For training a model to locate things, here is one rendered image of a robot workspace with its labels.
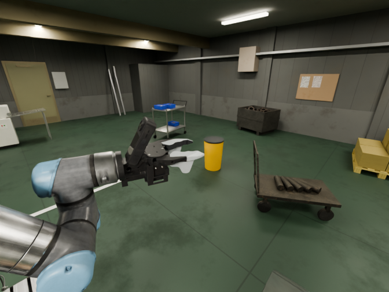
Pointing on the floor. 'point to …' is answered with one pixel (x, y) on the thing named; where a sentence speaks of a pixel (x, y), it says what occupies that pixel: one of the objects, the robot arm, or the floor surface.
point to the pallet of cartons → (372, 156)
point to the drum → (213, 152)
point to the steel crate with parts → (258, 119)
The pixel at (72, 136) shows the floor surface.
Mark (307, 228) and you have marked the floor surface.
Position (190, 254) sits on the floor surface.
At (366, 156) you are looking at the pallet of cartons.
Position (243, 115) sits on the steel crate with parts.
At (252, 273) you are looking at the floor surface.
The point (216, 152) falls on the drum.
